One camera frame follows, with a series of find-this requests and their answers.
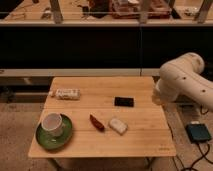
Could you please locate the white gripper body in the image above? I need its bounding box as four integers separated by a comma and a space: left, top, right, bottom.
152, 79, 179, 105

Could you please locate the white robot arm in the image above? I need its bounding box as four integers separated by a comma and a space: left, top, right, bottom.
152, 52, 213, 112

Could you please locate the black foot pedal box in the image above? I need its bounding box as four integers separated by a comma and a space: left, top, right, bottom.
186, 124, 212, 143

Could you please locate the black rectangular block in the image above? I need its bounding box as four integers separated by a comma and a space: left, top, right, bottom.
114, 97, 134, 107

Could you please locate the white wrapped packet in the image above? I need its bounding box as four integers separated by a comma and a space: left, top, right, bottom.
109, 118, 128, 135

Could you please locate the wooden folding table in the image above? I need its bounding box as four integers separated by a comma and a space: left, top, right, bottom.
28, 77, 176, 158

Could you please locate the red chili pepper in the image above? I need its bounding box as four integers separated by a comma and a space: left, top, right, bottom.
90, 115, 105, 131

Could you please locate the white lying bottle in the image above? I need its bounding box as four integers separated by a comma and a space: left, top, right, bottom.
48, 89, 80, 100

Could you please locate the white ceramic cup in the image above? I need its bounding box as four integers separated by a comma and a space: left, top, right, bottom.
41, 113, 63, 137

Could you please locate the green saucer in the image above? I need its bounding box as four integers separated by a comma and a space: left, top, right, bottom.
35, 114, 73, 150

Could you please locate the long wooden bench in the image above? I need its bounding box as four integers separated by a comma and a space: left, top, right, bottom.
0, 68, 159, 77

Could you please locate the black floor cable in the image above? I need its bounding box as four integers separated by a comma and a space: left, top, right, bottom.
171, 142, 213, 171

